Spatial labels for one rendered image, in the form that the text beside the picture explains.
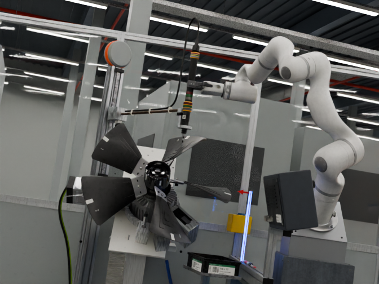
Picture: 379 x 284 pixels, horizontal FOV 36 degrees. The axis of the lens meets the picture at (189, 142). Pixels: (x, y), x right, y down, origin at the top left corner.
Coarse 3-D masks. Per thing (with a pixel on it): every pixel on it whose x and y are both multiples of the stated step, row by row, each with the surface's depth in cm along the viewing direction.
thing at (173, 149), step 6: (174, 138) 298; (180, 138) 295; (192, 138) 290; (198, 138) 288; (204, 138) 287; (168, 144) 295; (174, 144) 292; (180, 144) 287; (186, 144) 285; (192, 144) 283; (168, 150) 289; (174, 150) 283; (180, 150) 280; (168, 156) 282; (174, 156) 277
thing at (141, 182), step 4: (140, 176) 265; (132, 180) 263; (136, 180) 264; (140, 180) 265; (136, 184) 264; (140, 184) 265; (144, 184) 266; (136, 188) 264; (140, 188) 265; (144, 188) 266; (136, 192) 264; (144, 192) 266; (136, 196) 264
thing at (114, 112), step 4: (112, 108) 321; (116, 108) 318; (120, 108) 318; (124, 108) 320; (108, 112) 323; (112, 112) 320; (116, 112) 317; (120, 112) 318; (124, 112) 320; (108, 116) 323; (112, 116) 319; (116, 116) 317; (120, 116) 318; (124, 116) 320; (108, 120) 324; (112, 120) 324; (120, 120) 319; (124, 120) 320
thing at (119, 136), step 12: (108, 132) 283; (120, 132) 281; (108, 144) 280; (120, 144) 278; (132, 144) 277; (96, 156) 280; (108, 156) 279; (120, 156) 277; (132, 156) 275; (120, 168) 276; (132, 168) 274
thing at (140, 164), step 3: (141, 159) 273; (144, 159) 273; (138, 162) 274; (141, 162) 273; (144, 162) 273; (147, 162) 272; (138, 165) 274; (141, 165) 273; (144, 165) 272; (135, 168) 274; (138, 168) 273; (144, 168) 272; (135, 171) 274; (138, 171) 273; (141, 171) 273; (135, 174) 274; (138, 174) 273; (141, 174) 273
